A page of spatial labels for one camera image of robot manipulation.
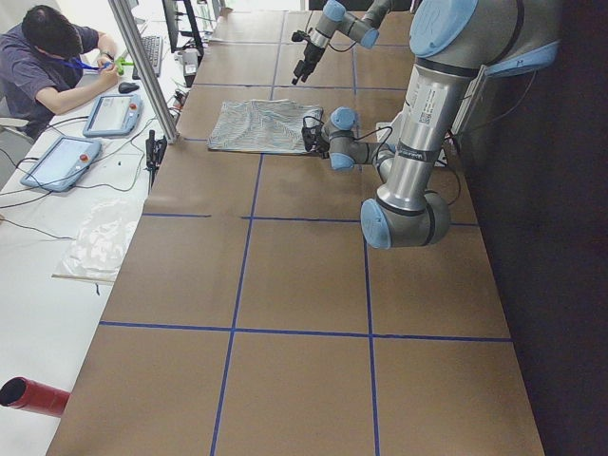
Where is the black computer mouse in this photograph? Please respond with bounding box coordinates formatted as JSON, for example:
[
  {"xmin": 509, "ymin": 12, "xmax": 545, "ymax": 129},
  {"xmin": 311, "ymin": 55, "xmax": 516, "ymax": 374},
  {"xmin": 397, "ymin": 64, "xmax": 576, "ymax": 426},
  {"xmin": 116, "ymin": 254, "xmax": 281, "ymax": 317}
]
[{"xmin": 118, "ymin": 82, "xmax": 140, "ymax": 94}]

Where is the white pedestal base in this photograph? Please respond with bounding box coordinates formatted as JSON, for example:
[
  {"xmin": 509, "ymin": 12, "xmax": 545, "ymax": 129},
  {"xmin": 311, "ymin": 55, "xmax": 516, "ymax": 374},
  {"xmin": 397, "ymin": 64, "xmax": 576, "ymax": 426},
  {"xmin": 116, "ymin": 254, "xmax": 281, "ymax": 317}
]
[{"xmin": 376, "ymin": 117, "xmax": 448, "ymax": 165}]

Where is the striped polo shirt white collar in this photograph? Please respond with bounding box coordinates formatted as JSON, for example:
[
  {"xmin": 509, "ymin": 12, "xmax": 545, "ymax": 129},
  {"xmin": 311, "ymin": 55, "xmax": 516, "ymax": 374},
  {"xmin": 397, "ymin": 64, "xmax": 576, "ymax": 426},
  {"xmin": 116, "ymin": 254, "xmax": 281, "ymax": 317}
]
[{"xmin": 207, "ymin": 99, "xmax": 323, "ymax": 155}]

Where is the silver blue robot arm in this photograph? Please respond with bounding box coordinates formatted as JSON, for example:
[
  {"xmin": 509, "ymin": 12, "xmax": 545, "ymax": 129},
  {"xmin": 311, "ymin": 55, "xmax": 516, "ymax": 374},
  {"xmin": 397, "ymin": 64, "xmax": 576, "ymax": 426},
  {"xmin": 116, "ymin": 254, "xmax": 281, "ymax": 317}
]
[
  {"xmin": 291, "ymin": 1, "xmax": 414, "ymax": 86},
  {"xmin": 315, "ymin": 0, "xmax": 562, "ymax": 249}
]

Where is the black clamp tool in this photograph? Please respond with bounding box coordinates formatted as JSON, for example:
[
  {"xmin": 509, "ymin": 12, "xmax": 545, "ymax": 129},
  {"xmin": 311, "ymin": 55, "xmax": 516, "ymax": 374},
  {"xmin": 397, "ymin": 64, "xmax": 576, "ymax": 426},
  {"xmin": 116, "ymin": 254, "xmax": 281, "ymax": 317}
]
[{"xmin": 145, "ymin": 130, "xmax": 167, "ymax": 191}]

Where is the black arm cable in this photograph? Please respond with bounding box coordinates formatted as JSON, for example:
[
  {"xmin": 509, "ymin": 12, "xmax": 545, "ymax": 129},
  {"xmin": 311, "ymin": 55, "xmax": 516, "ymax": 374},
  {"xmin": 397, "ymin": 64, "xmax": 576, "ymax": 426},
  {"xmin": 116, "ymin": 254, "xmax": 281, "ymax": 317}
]
[{"xmin": 353, "ymin": 125, "xmax": 395, "ymax": 165}]

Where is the red cylinder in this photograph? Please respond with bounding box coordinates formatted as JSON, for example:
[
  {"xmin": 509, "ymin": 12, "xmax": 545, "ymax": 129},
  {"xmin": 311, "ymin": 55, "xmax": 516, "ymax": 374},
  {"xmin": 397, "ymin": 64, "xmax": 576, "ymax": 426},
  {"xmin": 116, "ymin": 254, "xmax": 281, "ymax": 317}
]
[{"xmin": 1, "ymin": 377, "xmax": 70, "ymax": 418}]

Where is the near teach pendant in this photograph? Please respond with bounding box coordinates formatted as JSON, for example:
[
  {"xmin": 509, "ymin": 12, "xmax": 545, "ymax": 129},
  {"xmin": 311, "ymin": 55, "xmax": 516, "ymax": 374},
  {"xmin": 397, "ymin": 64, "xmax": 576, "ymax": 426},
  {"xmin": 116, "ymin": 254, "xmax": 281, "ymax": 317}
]
[{"xmin": 20, "ymin": 136, "xmax": 102, "ymax": 192}]

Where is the far teach pendant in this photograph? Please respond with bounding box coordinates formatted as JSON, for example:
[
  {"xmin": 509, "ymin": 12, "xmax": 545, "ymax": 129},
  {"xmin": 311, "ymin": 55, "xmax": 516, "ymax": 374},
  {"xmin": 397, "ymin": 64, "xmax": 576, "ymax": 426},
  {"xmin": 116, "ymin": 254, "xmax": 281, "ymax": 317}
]
[{"xmin": 83, "ymin": 93, "xmax": 143, "ymax": 138}]

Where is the clear plastic bag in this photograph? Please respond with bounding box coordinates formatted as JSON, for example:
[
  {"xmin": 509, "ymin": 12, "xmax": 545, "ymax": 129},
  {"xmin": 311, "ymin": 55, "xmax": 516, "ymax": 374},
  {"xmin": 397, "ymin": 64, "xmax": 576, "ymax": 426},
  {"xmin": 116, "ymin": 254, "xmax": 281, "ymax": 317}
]
[{"xmin": 52, "ymin": 198, "xmax": 143, "ymax": 283}]

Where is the black keyboard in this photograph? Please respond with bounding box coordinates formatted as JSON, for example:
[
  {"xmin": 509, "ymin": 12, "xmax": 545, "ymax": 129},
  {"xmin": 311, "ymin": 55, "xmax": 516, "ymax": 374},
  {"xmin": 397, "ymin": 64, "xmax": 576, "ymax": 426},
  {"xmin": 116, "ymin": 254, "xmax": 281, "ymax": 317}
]
[{"xmin": 141, "ymin": 35, "xmax": 163, "ymax": 77}]

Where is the seated person dark shirt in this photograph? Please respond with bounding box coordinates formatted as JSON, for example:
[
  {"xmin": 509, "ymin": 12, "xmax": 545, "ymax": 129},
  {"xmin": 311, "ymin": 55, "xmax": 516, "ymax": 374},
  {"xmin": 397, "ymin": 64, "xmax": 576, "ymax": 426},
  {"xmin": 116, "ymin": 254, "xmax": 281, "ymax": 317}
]
[{"xmin": 1, "ymin": 5, "xmax": 119, "ymax": 140}]

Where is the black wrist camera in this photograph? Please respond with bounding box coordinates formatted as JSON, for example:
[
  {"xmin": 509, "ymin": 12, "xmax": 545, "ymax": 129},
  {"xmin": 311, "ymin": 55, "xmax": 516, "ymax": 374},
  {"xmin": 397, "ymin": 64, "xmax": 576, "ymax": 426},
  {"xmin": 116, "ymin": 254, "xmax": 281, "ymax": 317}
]
[
  {"xmin": 301, "ymin": 115, "xmax": 324, "ymax": 148},
  {"xmin": 291, "ymin": 30, "xmax": 310, "ymax": 43}
]

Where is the teach pendant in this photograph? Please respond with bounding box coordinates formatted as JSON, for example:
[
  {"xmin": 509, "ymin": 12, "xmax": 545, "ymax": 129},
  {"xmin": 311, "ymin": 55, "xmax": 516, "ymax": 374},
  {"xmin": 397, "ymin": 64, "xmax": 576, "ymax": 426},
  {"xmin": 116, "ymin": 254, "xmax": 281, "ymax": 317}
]
[
  {"xmin": 20, "ymin": 136, "xmax": 102, "ymax": 192},
  {"xmin": 83, "ymin": 93, "xmax": 143, "ymax": 138}
]

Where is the aluminium frame post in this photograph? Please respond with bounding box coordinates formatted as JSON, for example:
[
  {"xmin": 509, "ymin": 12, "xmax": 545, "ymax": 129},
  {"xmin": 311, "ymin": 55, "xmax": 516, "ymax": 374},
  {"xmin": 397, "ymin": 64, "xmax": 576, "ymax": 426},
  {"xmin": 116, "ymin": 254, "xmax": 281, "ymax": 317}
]
[{"xmin": 108, "ymin": 0, "xmax": 179, "ymax": 144}]

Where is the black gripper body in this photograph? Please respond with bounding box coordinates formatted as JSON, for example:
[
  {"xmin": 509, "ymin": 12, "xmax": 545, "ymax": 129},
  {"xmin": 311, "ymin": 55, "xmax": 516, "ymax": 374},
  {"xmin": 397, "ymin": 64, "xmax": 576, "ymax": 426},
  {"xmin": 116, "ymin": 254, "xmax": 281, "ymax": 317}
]
[
  {"xmin": 304, "ymin": 43, "xmax": 324, "ymax": 67},
  {"xmin": 311, "ymin": 127, "xmax": 330, "ymax": 153}
]

